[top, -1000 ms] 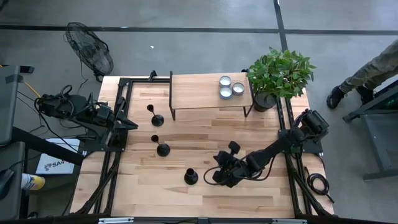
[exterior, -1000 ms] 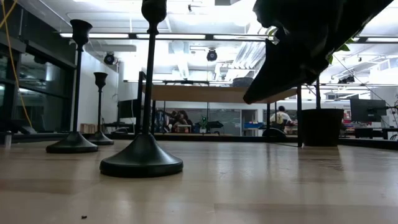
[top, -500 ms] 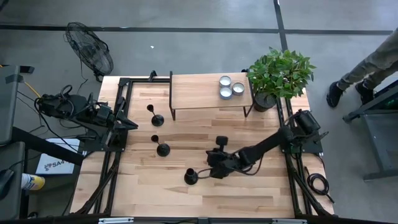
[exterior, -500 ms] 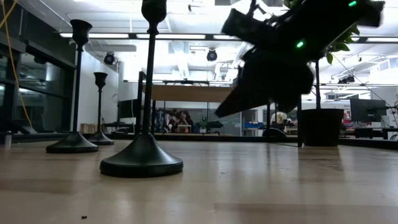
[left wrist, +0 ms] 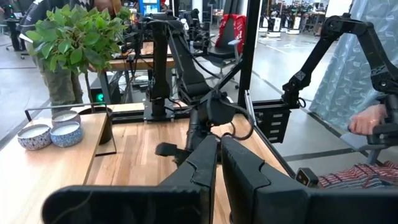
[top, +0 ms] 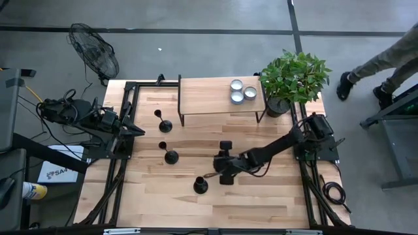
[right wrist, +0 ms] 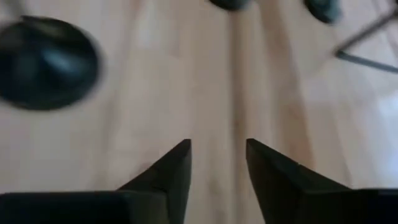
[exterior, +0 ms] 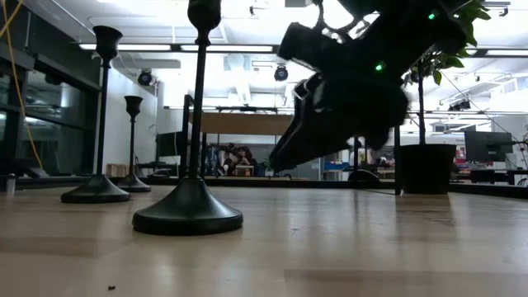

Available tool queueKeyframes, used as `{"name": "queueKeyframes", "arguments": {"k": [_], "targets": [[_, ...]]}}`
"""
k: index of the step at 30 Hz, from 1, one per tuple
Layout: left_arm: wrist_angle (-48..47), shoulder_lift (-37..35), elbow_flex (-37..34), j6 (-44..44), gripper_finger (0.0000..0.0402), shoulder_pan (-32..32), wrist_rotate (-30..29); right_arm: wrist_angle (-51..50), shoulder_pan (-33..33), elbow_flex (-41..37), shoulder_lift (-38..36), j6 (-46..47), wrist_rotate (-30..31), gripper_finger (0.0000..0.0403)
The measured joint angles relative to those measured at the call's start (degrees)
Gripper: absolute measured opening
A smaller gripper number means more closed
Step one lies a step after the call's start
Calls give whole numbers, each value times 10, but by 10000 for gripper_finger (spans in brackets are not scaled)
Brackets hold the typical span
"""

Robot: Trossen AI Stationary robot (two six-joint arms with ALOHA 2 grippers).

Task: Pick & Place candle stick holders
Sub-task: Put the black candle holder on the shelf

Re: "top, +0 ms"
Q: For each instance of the blue patterned candle tin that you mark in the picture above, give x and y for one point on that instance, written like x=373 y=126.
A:
x=237 y=97

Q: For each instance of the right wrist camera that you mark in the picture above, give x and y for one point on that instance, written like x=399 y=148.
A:
x=226 y=145

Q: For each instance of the white cardboard box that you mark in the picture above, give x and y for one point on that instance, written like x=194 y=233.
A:
x=58 y=173

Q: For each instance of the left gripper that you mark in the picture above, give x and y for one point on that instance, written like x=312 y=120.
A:
x=120 y=125

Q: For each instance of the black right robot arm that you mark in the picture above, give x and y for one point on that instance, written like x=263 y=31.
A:
x=281 y=144

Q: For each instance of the grey metal cart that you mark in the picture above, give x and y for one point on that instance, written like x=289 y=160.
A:
x=390 y=147

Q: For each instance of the wooden shelf riser black legs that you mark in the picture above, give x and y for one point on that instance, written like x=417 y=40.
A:
x=205 y=98

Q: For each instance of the black candlestick holder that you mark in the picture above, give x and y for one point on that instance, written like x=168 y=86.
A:
x=200 y=186
x=165 y=126
x=171 y=157

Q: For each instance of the silver metal bracket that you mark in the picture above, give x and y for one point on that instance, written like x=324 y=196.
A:
x=303 y=232
x=121 y=231

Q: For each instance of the black metal beam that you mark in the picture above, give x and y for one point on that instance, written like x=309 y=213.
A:
x=49 y=153

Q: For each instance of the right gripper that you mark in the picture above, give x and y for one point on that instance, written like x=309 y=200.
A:
x=232 y=163

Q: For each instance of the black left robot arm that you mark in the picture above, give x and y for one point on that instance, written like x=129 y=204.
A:
x=78 y=112

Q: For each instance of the person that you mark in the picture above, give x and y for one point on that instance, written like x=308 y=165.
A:
x=392 y=55

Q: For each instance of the pink patterned candle tin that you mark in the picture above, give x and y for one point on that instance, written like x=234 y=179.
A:
x=250 y=93

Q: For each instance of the purple patterned candle tin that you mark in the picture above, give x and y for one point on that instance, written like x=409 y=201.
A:
x=236 y=85

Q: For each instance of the yellow white can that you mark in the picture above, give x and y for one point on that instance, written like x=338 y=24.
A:
x=34 y=191

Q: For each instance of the green potted plant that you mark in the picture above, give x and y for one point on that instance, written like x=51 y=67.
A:
x=294 y=75

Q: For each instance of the grey desk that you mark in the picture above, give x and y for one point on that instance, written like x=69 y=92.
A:
x=9 y=111
x=13 y=215

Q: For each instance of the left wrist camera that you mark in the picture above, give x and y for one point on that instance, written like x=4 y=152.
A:
x=110 y=116

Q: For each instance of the black floor fan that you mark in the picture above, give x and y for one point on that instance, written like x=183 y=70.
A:
x=96 y=52

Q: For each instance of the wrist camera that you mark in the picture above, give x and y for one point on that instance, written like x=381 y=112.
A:
x=110 y=116
x=226 y=145

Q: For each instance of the black computer mouse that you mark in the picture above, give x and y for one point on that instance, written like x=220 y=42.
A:
x=6 y=192

